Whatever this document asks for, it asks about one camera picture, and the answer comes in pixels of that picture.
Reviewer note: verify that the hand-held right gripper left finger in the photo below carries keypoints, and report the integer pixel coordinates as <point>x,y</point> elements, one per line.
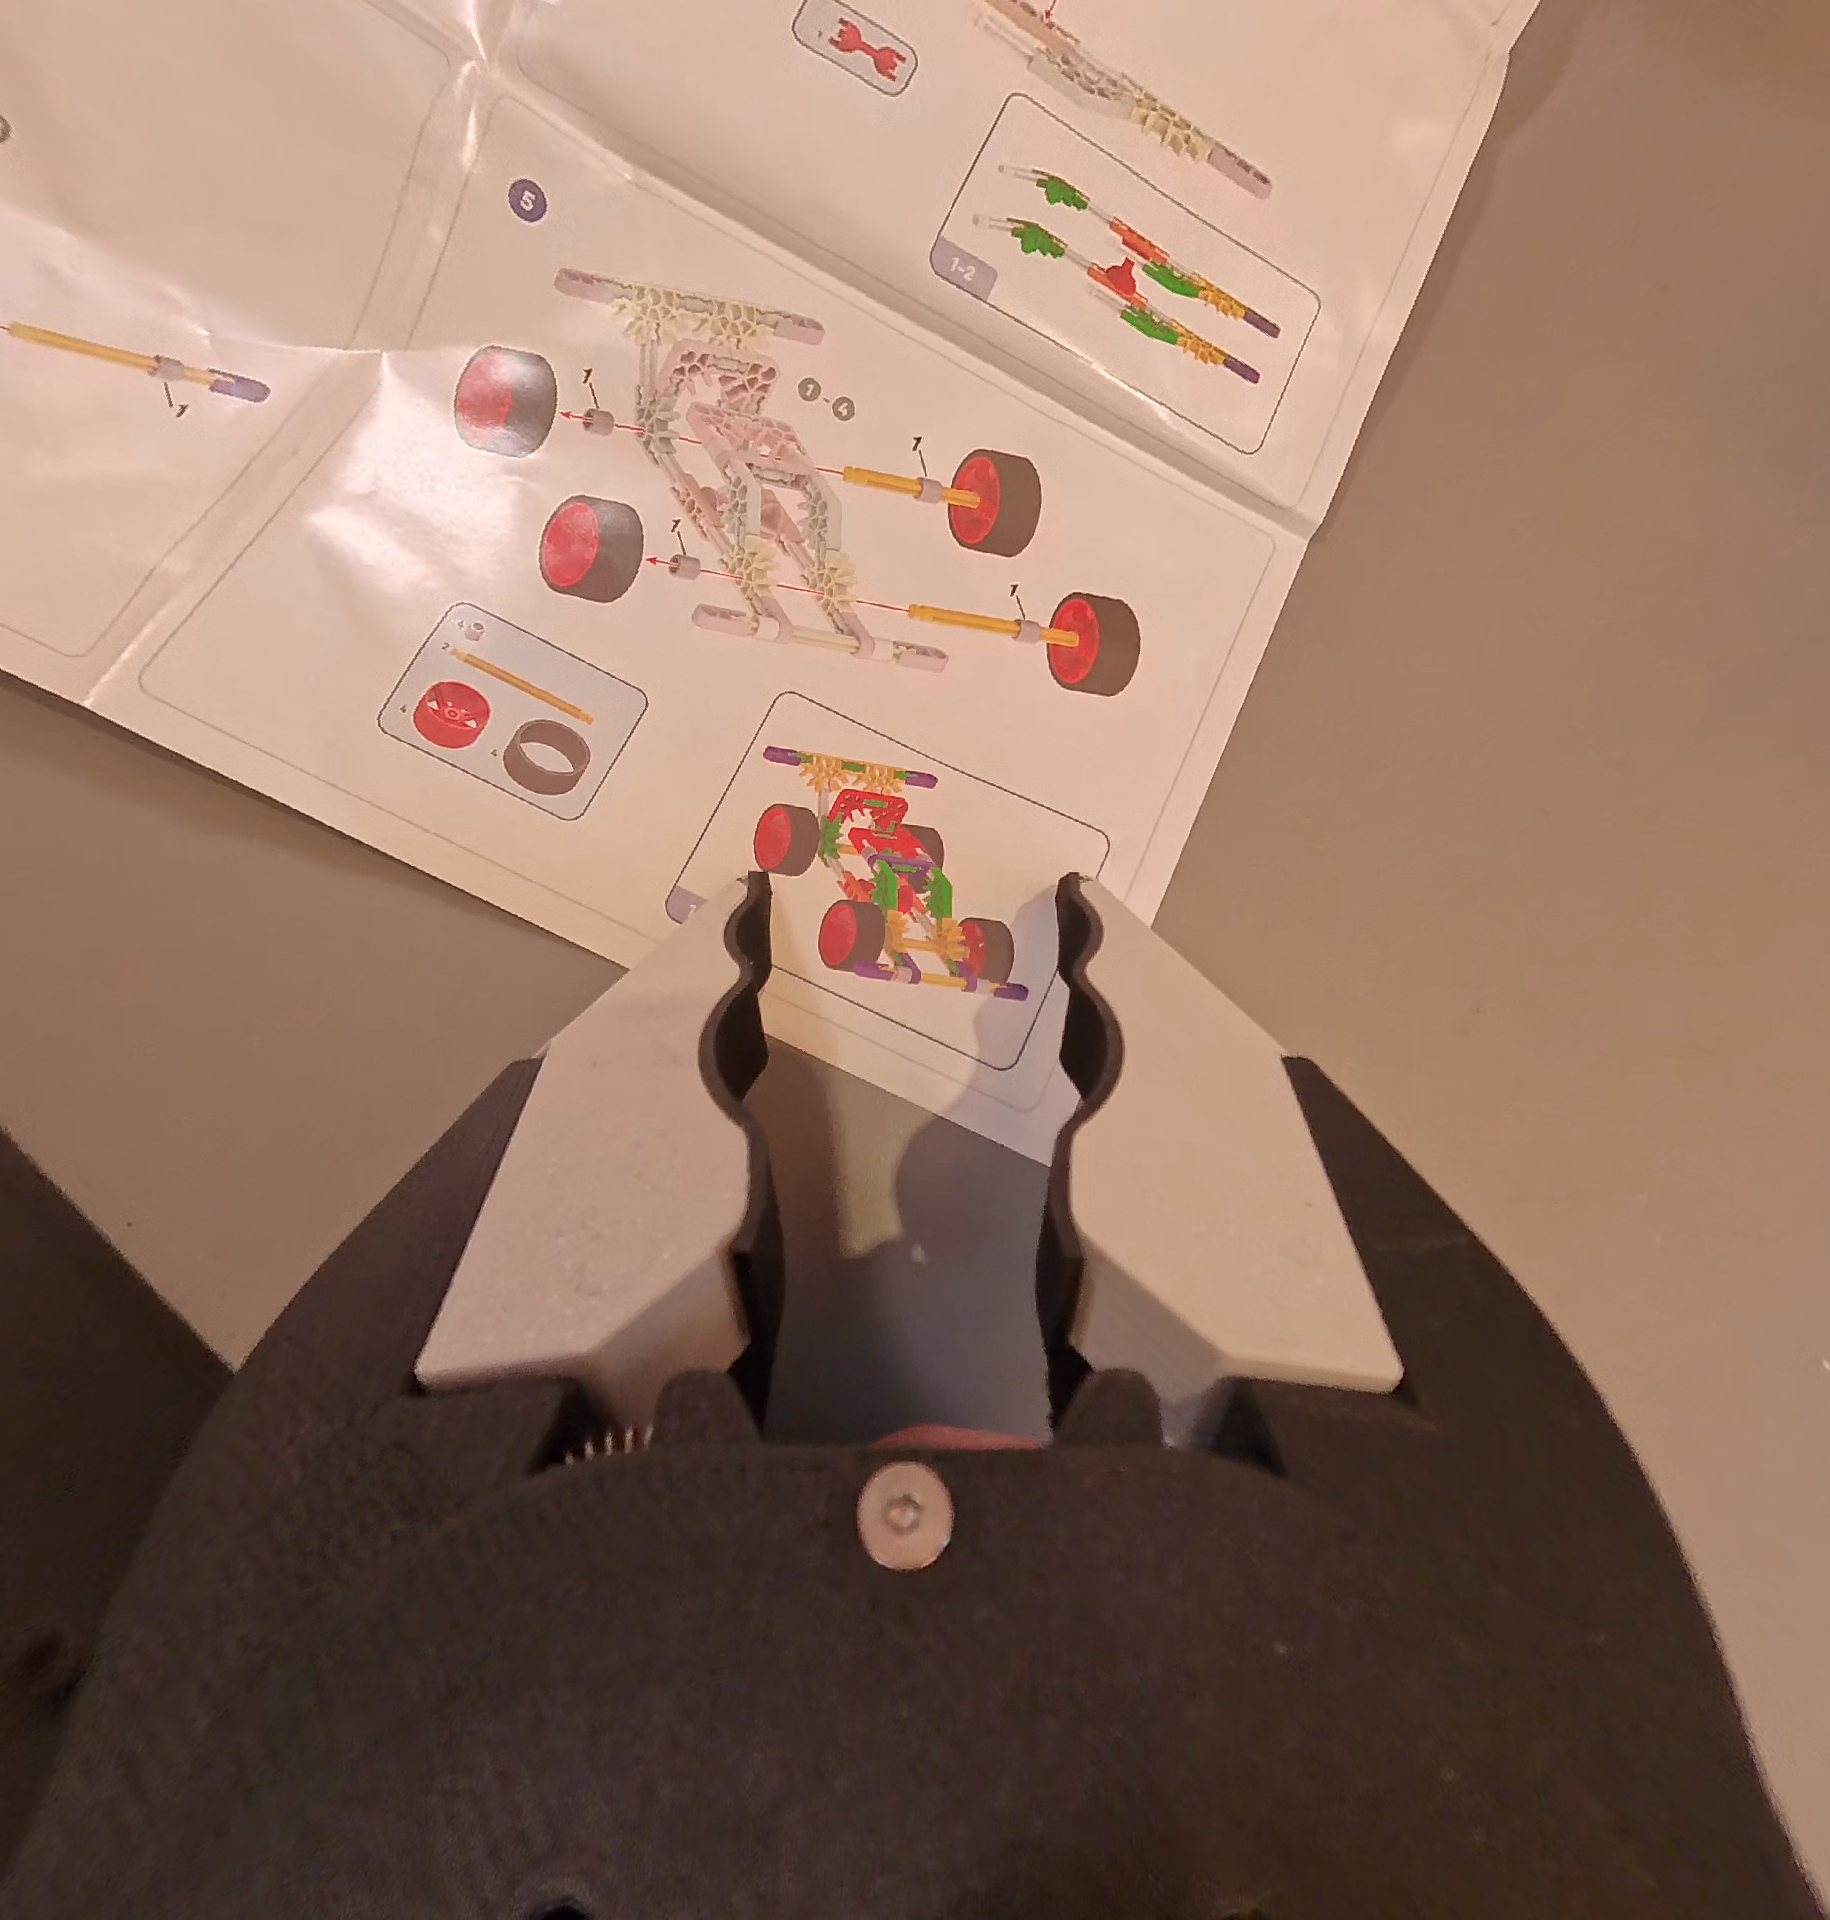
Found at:
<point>630,1170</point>

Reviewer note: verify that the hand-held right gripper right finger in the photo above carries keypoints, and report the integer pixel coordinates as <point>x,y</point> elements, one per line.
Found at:
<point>1201,1170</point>

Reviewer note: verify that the toy instruction sheet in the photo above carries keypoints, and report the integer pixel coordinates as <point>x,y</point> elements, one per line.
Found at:
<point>330,194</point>

